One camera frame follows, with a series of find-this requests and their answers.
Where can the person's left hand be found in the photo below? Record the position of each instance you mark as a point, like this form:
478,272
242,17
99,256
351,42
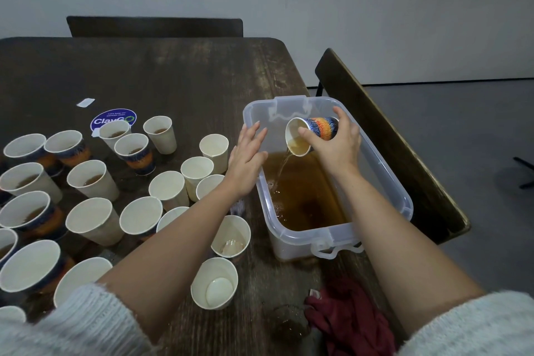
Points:
245,166

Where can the person's right hand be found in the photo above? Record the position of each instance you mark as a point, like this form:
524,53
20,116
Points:
338,151

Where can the orange blue patterned paper cup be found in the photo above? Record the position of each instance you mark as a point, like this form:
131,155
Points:
321,126

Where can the white paper cup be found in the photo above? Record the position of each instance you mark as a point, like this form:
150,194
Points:
197,175
213,150

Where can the clear plastic storage bin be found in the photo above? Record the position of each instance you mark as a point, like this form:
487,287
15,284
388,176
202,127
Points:
296,243

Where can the group of paper cups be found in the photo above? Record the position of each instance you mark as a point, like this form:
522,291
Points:
90,178

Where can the person's left forearm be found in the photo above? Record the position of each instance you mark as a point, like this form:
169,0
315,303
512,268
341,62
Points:
167,264

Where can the person's right forearm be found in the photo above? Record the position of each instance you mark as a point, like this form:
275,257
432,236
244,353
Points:
409,264

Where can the dark wooden chair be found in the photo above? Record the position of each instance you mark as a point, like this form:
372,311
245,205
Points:
154,27
392,147

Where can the dark wooden table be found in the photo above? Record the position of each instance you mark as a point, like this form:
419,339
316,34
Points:
167,68

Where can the round blue sticker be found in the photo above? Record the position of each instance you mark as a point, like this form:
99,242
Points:
113,116

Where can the dark red cloth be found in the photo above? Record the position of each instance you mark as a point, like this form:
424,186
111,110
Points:
350,322

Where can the small white paper label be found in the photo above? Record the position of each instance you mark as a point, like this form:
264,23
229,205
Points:
86,102

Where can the round white side table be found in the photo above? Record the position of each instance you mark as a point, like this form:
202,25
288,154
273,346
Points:
527,172

